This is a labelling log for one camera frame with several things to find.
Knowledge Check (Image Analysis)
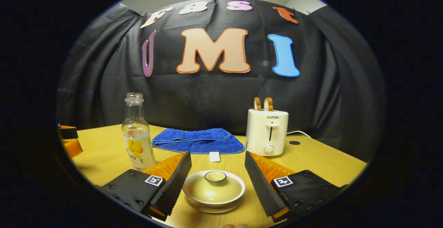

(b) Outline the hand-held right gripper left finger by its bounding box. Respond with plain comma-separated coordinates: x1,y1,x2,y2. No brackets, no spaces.
95,151,192,221

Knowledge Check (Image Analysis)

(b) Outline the blue towel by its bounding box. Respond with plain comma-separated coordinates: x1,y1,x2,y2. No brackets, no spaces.
152,128,245,163

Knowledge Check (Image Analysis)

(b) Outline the clear water bottle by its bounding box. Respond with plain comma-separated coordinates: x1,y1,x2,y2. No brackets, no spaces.
121,93,156,171

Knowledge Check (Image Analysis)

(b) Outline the white toaster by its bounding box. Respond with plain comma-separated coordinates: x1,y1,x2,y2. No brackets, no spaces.
246,109,289,157

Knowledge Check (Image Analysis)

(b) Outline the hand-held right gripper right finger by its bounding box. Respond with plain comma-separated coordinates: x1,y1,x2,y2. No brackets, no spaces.
244,151,348,222

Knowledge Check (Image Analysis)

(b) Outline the cream saucer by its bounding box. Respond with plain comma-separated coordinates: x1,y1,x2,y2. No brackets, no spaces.
187,200,241,215

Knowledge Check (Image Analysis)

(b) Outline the cream teacup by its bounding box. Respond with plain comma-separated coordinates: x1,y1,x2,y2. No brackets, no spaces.
182,170,246,212

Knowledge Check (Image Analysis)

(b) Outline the cream teacup lid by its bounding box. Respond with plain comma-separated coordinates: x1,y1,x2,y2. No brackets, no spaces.
187,171,242,201

